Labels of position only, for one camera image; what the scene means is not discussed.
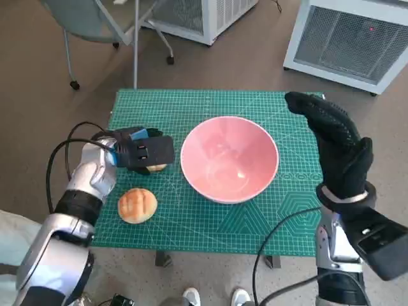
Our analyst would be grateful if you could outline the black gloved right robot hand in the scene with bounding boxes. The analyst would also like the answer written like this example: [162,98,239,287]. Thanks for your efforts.
[284,91,374,201]

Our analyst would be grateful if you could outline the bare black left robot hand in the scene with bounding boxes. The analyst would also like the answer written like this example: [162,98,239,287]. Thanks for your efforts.
[113,126,164,175]

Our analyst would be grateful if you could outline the round toy bread bun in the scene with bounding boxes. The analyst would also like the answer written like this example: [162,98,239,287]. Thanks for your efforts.
[117,187,159,225]

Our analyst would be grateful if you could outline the pink bowl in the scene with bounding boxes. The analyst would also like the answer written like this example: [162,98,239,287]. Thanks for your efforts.
[180,116,281,205]

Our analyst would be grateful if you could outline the grey metal pole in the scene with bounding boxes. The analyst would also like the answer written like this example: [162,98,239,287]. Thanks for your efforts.
[132,0,141,90]

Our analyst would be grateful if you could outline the white mesh cabinet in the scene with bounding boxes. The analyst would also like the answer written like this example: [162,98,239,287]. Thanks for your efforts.
[282,0,408,96]
[140,0,259,45]

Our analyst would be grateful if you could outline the green cutting mat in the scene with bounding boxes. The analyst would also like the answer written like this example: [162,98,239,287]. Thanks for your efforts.
[91,89,326,258]

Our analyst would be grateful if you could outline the grey office chair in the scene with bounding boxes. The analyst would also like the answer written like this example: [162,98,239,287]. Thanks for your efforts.
[40,0,175,92]

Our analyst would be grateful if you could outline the white shoe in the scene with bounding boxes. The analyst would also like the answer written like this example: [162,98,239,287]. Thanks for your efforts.
[182,286,201,306]
[231,287,251,306]

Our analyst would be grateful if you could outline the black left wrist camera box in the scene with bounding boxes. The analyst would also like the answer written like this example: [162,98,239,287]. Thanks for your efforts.
[124,135,175,170]

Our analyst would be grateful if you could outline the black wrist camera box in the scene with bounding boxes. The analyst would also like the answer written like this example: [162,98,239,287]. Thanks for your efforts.
[342,208,408,281]
[124,135,175,170]

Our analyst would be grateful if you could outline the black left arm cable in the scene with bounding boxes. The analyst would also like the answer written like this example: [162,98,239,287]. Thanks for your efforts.
[65,120,109,181]
[45,137,112,215]

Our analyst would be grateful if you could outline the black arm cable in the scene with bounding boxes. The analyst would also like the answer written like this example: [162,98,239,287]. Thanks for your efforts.
[45,137,112,215]
[252,207,321,306]
[65,120,109,181]

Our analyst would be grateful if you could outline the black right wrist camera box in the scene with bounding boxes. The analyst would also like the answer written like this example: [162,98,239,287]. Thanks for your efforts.
[342,208,408,281]

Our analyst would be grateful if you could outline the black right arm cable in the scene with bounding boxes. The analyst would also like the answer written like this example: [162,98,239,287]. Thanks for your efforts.
[252,207,321,306]

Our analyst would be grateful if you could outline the black table bracket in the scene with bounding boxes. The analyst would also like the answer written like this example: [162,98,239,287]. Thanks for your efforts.
[154,251,173,267]
[264,254,282,268]

